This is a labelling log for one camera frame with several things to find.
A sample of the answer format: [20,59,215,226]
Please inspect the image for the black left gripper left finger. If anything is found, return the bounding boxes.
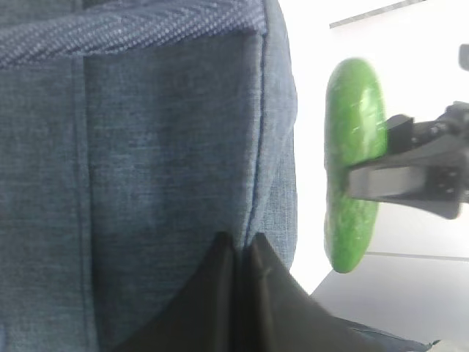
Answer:
[115,232,235,352]

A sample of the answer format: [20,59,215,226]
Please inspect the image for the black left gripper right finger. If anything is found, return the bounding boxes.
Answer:
[241,233,377,351]

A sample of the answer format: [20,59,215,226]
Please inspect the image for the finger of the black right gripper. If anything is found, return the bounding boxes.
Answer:
[384,114,446,161]
[347,154,458,219]

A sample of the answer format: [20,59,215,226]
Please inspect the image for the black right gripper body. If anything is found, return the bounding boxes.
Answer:
[425,101,468,220]

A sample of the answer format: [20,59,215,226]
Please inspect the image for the green cucumber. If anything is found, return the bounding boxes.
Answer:
[324,57,388,274]

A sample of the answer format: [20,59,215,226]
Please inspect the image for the dark blue lunch bag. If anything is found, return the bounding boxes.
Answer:
[0,0,426,352]

